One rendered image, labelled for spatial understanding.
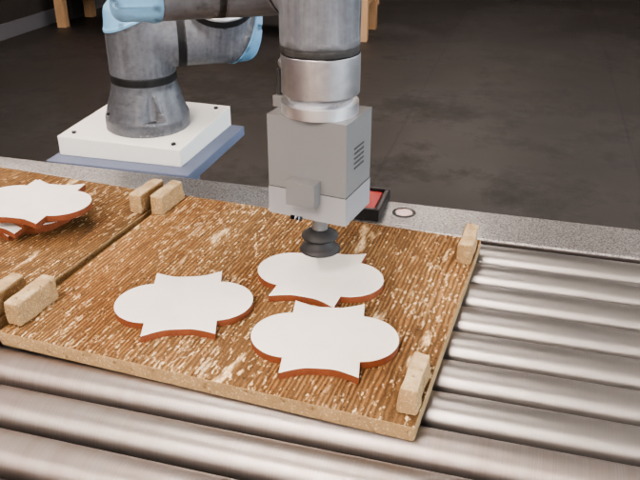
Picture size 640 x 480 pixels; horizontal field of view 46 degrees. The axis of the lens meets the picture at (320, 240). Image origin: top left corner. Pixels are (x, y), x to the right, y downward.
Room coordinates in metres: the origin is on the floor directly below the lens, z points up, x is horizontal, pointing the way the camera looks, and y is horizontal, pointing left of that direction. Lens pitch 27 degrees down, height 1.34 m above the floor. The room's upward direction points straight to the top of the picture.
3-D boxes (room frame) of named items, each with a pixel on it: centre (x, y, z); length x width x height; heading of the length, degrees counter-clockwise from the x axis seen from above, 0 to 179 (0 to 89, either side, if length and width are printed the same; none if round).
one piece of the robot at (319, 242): (0.70, 0.00, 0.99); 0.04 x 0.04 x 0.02
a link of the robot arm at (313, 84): (0.70, 0.00, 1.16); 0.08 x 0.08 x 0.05
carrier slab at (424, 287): (0.70, 0.06, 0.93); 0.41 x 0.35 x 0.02; 71
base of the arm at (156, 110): (1.32, 0.31, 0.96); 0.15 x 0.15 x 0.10
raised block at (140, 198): (0.89, 0.23, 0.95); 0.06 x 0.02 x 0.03; 159
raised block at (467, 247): (0.76, -0.17, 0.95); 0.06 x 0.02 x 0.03; 161
